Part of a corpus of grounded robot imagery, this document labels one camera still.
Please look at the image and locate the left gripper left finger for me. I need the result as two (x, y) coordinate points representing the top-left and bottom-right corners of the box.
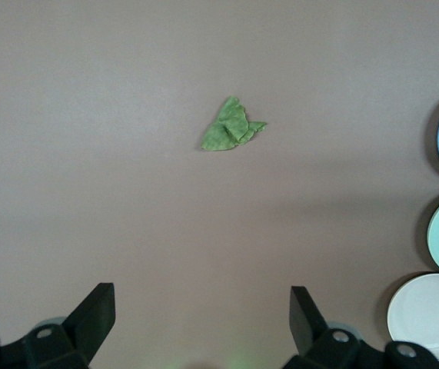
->
(0, 282), (117, 369)

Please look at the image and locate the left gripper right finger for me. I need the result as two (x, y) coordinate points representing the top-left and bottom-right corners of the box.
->
(282, 285), (439, 369)

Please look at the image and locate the green lettuce leaf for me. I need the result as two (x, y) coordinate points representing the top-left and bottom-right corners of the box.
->
(199, 95), (268, 152)

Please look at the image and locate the beige plate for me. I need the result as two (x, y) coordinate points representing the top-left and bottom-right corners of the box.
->
(387, 273), (439, 361)

